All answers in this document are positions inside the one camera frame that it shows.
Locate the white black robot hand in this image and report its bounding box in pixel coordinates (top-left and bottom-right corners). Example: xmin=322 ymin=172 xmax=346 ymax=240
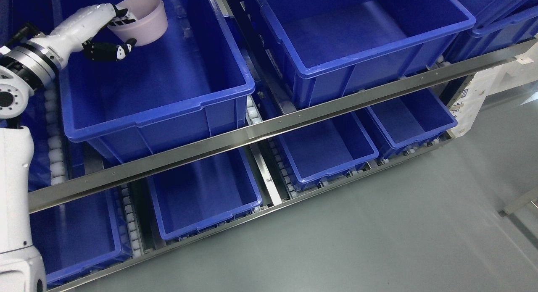
xmin=29 ymin=3 xmax=137 ymax=68

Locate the pink bowl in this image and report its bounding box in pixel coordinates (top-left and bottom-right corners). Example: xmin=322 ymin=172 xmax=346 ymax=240
xmin=109 ymin=0 xmax=169 ymax=32
xmin=108 ymin=0 xmax=169 ymax=46

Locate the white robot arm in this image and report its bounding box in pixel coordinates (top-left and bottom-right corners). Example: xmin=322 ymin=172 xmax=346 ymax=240
xmin=1 ymin=23 xmax=54 ymax=292

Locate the large blue bin left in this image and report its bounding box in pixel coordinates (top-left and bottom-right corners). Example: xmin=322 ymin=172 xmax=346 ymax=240
xmin=59 ymin=0 xmax=255 ymax=164

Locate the large blue bin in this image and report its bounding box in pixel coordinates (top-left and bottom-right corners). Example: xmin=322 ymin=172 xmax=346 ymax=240
xmin=240 ymin=0 xmax=476 ymax=109
xmin=59 ymin=0 xmax=255 ymax=164

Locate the lower blue bin far left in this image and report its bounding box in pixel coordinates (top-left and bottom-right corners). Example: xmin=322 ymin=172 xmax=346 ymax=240
xmin=29 ymin=189 xmax=132 ymax=288

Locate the large blue bin centre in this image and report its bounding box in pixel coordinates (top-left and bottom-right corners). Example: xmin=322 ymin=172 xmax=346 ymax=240
xmin=240 ymin=0 xmax=476 ymax=109

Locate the lower blue bin right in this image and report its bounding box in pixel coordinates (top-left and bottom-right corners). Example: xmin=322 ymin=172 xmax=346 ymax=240
xmin=355 ymin=88 xmax=458 ymax=159

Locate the blue bin upper right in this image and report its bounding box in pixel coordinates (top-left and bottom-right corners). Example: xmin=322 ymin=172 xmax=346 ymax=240
xmin=443 ymin=0 xmax=538 ymax=63

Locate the steel shelf rail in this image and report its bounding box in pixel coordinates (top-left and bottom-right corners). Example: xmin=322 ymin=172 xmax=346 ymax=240
xmin=29 ymin=37 xmax=537 ymax=213

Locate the white labelled shelf post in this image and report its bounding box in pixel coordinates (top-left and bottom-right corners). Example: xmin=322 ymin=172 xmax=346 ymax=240
xmin=448 ymin=56 xmax=537 ymax=138

